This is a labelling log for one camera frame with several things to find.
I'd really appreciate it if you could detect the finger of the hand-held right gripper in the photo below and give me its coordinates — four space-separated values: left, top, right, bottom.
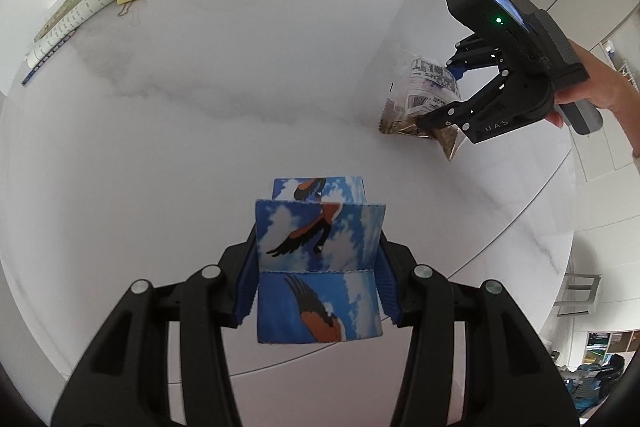
416 69 516 132
446 34 501 80

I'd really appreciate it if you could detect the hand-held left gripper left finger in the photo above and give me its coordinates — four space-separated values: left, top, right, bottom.
50 227 261 427

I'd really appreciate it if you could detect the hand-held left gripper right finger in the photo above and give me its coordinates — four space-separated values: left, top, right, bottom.
375 232 593 427

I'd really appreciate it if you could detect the clear plastic snack bag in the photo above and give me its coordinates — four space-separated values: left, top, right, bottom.
377 57 463 162

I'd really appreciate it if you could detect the blue bird-print cloth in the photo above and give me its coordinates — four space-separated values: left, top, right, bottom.
254 176 387 345

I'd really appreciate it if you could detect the person's right forearm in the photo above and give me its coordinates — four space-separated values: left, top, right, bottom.
617 79 640 158

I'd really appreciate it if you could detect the person's right hand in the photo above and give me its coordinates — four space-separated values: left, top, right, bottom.
547 42 638 126

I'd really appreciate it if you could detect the blue black chair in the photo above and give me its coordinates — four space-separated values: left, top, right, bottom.
565 352 626 413

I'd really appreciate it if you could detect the rolled printed paper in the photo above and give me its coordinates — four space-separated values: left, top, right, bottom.
22 0 118 85

